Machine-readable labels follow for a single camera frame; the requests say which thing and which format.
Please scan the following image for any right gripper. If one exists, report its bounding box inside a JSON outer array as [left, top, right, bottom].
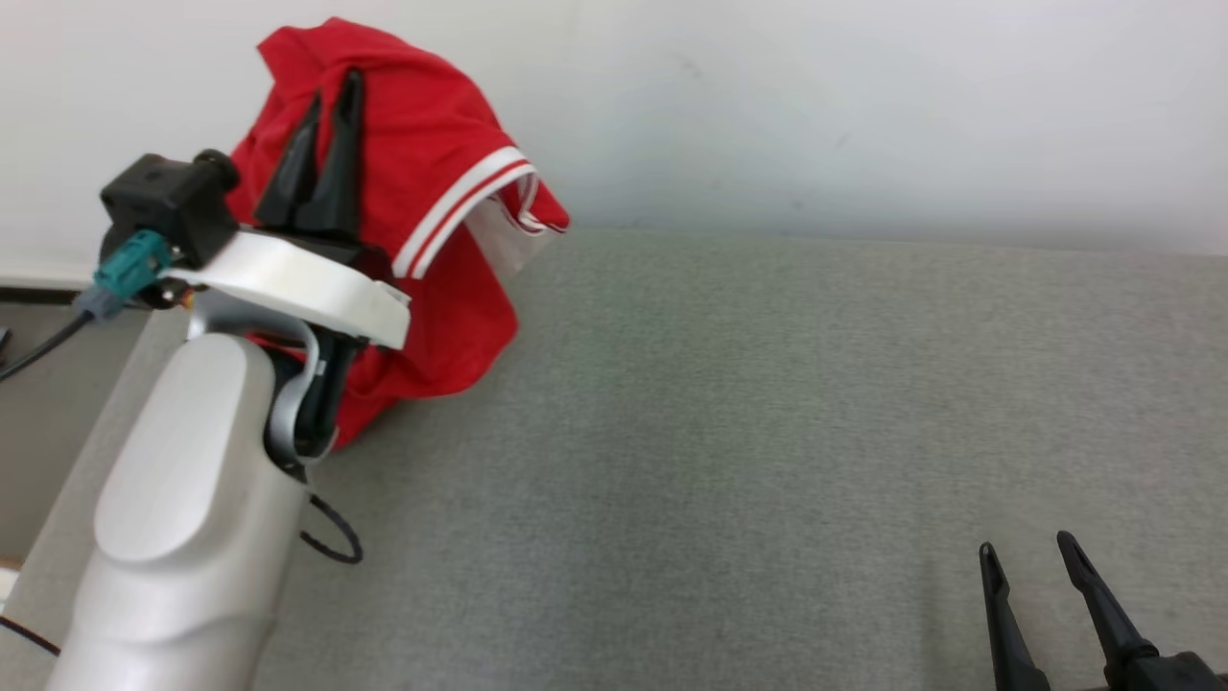
[[979, 531, 1228, 691]]

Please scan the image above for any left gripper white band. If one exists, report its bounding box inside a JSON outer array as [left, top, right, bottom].
[[158, 69, 412, 462]]

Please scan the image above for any red jersey with white sleeves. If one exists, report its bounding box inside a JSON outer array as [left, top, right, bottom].
[[225, 17, 572, 450]]

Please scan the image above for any teal cable connector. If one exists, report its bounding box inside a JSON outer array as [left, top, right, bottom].
[[75, 230, 174, 320]]

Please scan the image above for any white wall baseboard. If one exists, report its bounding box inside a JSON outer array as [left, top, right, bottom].
[[0, 251, 111, 308]]

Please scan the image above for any thin black cable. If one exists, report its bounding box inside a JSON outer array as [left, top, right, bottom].
[[0, 614, 61, 659], [0, 312, 97, 382], [298, 493, 365, 565]]

